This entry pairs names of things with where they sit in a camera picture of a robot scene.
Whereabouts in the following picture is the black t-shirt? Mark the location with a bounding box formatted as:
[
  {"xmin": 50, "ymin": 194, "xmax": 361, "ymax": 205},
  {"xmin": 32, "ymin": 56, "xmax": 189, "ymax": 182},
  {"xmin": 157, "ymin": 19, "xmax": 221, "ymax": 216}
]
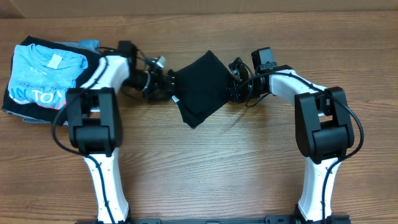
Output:
[{"xmin": 167, "ymin": 50, "xmax": 233, "ymax": 128}]

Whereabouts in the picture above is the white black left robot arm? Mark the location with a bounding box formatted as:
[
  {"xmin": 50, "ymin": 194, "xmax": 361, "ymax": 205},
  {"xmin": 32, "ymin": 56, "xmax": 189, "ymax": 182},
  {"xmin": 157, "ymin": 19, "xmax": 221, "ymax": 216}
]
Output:
[{"xmin": 64, "ymin": 41, "xmax": 166, "ymax": 223}]

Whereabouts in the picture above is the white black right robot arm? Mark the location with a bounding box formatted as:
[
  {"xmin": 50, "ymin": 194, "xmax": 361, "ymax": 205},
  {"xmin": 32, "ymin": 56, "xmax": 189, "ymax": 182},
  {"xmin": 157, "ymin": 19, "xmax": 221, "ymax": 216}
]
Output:
[{"xmin": 228, "ymin": 47, "xmax": 354, "ymax": 223}]

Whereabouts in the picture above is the light blue printed t-shirt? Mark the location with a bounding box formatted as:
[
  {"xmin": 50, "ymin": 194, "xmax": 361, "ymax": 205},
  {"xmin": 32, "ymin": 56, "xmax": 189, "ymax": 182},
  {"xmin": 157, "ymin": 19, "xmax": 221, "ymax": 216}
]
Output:
[{"xmin": 7, "ymin": 44, "xmax": 88, "ymax": 110}]

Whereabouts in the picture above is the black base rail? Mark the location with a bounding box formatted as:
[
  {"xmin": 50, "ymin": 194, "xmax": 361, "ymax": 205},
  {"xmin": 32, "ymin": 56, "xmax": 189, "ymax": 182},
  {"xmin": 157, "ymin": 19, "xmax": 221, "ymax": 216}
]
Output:
[{"xmin": 127, "ymin": 215, "xmax": 302, "ymax": 224}]

